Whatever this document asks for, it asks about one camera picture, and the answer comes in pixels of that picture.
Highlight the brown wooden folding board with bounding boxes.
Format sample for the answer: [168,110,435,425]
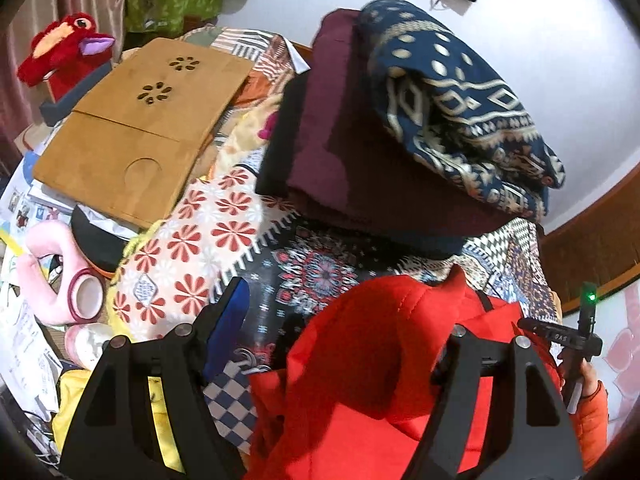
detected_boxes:
[34,38,253,228]

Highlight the maroon folded garment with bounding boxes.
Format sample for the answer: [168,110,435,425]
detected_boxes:
[255,9,512,255]

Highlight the orange jacket right sleeve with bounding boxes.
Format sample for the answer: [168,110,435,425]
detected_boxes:
[570,380,608,471]

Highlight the pink plush toy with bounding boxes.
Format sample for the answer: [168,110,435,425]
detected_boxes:
[15,220,113,370]

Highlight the striped pink curtain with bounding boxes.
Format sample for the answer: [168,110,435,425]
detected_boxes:
[0,0,129,176]

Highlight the green patterned bag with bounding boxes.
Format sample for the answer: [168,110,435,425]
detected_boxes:
[124,0,222,37]

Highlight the patchwork patterned bedspread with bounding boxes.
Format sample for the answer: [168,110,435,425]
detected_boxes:
[201,198,560,452]

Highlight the red flower patterned quilt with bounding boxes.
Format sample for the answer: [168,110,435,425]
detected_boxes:
[105,164,297,342]

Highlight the red plush bird toy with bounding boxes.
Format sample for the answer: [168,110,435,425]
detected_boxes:
[16,12,115,102]

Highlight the person's right hand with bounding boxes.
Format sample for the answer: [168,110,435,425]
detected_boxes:
[558,349,599,399]

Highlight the red zip jacket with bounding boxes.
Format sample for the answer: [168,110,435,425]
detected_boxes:
[244,263,564,480]

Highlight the navy patterned folded garment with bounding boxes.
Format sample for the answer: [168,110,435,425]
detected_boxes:
[356,0,566,222]

